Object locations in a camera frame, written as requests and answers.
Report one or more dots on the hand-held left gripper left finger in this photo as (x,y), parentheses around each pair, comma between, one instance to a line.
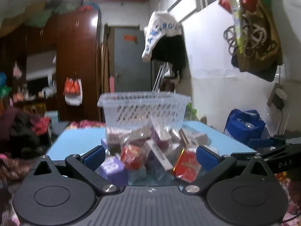
(94,156)

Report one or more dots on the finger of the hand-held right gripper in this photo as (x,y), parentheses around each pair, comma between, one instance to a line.
(261,143)

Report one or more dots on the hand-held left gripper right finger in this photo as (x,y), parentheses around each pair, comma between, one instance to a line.
(207,157)

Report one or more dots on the clear plastic basket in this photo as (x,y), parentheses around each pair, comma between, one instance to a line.
(143,109)

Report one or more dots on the red gold packet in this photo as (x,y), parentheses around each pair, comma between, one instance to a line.
(187,166)

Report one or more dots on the purple box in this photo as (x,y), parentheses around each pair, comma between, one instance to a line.
(111,169)

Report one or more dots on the blue shopping bag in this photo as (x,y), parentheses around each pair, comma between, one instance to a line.
(244,127)

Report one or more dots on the clear bag of brown snacks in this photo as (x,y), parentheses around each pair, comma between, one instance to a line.
(116,139)

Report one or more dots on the floral blanket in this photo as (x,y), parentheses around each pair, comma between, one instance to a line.
(87,123)

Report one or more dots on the red round snack bag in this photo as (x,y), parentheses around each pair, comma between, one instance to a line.
(132,156)

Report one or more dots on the white long box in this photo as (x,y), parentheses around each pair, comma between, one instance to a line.
(158,155)

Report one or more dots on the maroon packet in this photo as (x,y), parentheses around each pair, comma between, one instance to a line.
(161,136)

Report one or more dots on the light blue box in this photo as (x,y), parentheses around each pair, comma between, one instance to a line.
(52,116)

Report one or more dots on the red white plastic bag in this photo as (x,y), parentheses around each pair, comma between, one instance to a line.
(73,91)

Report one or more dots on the pile of dark clothes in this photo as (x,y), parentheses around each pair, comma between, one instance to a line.
(18,129)

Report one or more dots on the folded metal rack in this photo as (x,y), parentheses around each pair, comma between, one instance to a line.
(161,75)

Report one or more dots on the olive hanging bag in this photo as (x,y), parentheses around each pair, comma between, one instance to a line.
(270,47)

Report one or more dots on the brown wooden wardrobe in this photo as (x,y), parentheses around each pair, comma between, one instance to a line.
(75,58)

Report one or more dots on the grey door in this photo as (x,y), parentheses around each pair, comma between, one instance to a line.
(131,61)

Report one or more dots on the black hanging garment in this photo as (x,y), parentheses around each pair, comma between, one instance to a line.
(172,54)

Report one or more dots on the small white plastic bag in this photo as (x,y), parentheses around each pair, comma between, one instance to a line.
(17,70)

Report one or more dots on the blue plastic bag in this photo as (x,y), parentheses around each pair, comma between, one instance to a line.
(2,78)

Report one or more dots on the white lettered garment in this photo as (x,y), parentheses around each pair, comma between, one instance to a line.
(160,27)

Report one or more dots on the green cloth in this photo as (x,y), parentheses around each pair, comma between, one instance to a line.
(38,17)

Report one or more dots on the wall power adapter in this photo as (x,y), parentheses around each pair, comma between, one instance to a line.
(278,96)

